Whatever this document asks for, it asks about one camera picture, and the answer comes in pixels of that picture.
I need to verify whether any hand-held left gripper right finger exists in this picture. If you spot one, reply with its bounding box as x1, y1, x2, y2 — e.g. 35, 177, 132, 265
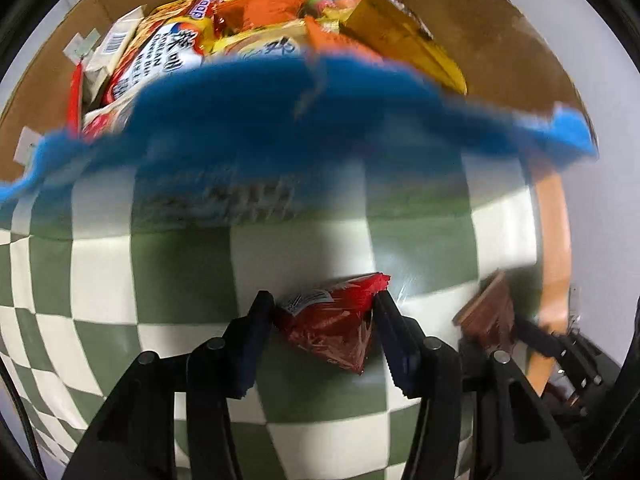
374, 291, 583, 480

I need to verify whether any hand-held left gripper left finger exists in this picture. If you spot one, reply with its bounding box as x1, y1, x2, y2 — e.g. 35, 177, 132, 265
62, 290, 276, 480

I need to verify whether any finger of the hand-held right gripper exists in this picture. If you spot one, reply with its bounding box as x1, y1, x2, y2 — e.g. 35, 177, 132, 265
515, 316, 604, 387
457, 335, 496, 378

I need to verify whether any brown snack packet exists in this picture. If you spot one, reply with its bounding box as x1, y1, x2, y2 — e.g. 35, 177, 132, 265
452, 270, 518, 356

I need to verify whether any cardboard box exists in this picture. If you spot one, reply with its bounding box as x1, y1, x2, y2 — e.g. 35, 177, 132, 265
0, 0, 596, 181

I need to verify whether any green white checkered cloth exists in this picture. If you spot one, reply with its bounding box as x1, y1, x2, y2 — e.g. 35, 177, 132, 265
0, 150, 566, 480

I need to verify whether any large blue snack packet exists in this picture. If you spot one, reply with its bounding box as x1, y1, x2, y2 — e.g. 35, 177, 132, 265
0, 52, 601, 228

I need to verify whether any red white noodle packet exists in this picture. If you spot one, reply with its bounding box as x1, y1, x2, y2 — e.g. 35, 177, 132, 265
82, 20, 206, 136

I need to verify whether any thin red snack packet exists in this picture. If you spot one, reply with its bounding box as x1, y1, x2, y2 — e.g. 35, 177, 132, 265
67, 62, 83, 133

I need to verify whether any pale yellow snack packet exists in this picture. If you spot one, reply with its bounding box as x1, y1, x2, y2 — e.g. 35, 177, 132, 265
207, 20, 311, 61

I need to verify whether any gold snack packet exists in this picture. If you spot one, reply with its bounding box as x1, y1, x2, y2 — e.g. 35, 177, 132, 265
342, 0, 468, 96

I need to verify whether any white barcode snack packet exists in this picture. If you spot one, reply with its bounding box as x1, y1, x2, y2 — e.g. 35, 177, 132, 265
82, 5, 148, 106

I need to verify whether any colourful candy packet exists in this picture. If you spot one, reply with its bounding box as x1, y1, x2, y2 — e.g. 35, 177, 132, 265
302, 0, 368, 23

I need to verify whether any black cable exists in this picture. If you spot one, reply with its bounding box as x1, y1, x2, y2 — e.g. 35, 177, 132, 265
0, 360, 46, 480

